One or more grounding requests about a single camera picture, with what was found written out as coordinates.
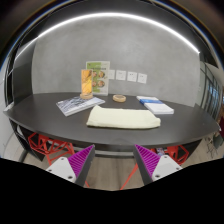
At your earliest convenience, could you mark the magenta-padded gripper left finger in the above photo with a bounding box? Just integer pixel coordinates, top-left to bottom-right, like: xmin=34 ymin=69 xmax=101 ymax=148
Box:
xmin=45 ymin=144 xmax=96 ymax=188

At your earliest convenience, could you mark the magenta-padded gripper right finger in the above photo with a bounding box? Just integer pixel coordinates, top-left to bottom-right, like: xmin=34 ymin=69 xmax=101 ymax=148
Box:
xmin=133 ymin=144 xmax=184 ymax=186

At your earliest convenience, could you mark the cream knitted towel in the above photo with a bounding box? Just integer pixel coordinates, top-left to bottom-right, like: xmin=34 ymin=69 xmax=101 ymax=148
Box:
xmin=86 ymin=104 xmax=162 ymax=130

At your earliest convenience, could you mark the white book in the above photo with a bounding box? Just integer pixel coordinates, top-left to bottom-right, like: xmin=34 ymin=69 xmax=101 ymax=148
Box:
xmin=143 ymin=101 xmax=175 ymax=116

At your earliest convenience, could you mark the grey photo magazine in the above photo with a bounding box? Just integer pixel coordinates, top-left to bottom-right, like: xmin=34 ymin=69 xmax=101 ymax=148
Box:
xmin=55 ymin=96 xmax=106 ymax=117

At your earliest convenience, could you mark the blue and white booklet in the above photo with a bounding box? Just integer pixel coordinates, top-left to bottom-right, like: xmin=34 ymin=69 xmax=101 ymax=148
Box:
xmin=136 ymin=95 xmax=164 ymax=106

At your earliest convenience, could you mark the orange sign on wooden base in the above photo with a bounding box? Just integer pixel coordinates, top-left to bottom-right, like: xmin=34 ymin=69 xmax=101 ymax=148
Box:
xmin=79 ymin=68 xmax=94 ymax=101

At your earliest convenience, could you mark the dark-framed glass partition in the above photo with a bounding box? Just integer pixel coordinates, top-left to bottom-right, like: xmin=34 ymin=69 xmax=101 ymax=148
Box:
xmin=199 ymin=61 xmax=224 ymax=121

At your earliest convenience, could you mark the green menu sign stand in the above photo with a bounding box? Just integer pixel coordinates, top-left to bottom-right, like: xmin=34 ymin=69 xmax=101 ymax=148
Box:
xmin=85 ymin=60 xmax=111 ymax=97

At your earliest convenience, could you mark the curved ceiling light strip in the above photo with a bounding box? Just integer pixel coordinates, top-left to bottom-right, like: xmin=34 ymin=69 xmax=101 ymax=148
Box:
xmin=14 ymin=12 xmax=201 ymax=61

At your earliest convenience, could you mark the red wireframe stool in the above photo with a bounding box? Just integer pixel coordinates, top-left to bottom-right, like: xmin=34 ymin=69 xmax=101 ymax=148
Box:
xmin=27 ymin=132 xmax=92 ymax=188
xmin=119 ymin=145 xmax=190 ymax=191

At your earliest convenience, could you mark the wooden ring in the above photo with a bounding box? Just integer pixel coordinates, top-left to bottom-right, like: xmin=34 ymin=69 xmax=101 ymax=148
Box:
xmin=112 ymin=94 xmax=127 ymax=103

